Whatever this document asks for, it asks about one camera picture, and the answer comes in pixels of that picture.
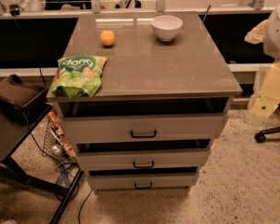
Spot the grey drawer cabinet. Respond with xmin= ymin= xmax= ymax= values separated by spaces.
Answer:
xmin=47 ymin=12 xmax=242 ymax=181

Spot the grey drawer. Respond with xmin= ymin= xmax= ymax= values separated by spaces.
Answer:
xmin=76 ymin=149 xmax=210 ymax=171
xmin=88 ymin=174 xmax=199 ymax=191
xmin=60 ymin=114 xmax=228 ymax=144

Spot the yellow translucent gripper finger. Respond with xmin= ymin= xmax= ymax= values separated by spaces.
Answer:
xmin=250 ymin=62 xmax=280 ymax=118

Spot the green rice chip bag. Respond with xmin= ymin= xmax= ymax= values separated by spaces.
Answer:
xmin=51 ymin=55 xmax=106 ymax=98

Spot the white bowl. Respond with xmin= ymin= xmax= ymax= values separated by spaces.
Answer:
xmin=151 ymin=15 xmax=183 ymax=41

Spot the bottom grey drawer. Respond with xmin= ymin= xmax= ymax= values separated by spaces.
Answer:
xmin=88 ymin=174 xmax=199 ymax=191

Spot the middle grey drawer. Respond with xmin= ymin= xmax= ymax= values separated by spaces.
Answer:
xmin=76 ymin=149 xmax=210 ymax=171

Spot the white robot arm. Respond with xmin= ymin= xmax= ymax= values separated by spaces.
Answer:
xmin=245 ymin=4 xmax=280 ymax=118

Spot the orange fruit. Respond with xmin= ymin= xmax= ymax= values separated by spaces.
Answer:
xmin=100 ymin=30 xmax=115 ymax=47

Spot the black floor cable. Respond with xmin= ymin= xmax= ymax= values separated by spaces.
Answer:
xmin=77 ymin=189 xmax=94 ymax=224

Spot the top grey drawer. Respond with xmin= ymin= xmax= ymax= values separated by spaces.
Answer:
xmin=60 ymin=114 xmax=228 ymax=144

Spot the black office chair base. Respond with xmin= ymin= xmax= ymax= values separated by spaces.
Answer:
xmin=254 ymin=105 xmax=280 ymax=143

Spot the wire basket with snacks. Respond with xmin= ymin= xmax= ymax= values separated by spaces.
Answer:
xmin=43 ymin=111 xmax=76 ymax=163

